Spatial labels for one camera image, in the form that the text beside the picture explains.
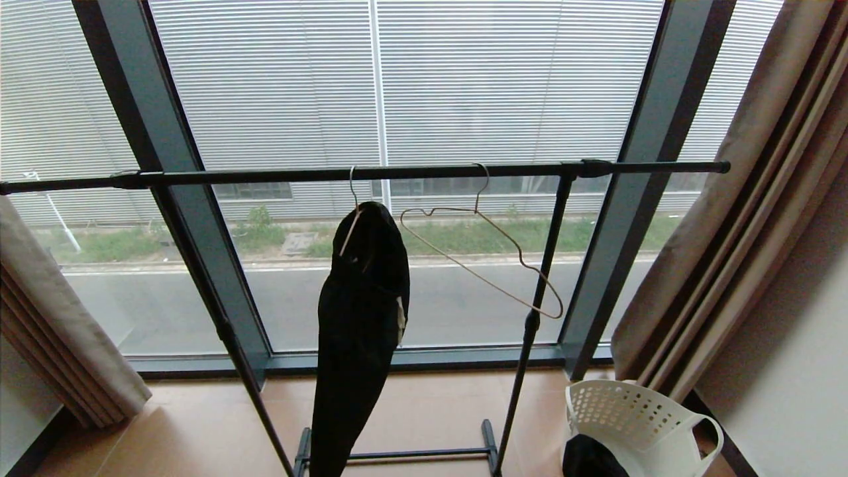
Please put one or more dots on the pink clothes hanger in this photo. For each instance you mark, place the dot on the pink clothes hanger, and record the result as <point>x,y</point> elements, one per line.
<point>355,199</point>
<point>493,228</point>

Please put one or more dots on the black garment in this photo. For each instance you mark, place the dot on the black garment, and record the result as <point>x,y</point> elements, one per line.
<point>589,460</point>
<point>358,331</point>

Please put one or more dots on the black clothes rack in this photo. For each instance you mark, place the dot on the black clothes rack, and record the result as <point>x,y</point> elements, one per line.
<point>265,176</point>

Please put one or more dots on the white laundry basket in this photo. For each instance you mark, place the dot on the white laundry basket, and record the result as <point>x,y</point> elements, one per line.
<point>636,417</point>

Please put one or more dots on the window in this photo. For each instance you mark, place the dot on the window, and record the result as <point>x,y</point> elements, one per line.
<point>139,99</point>

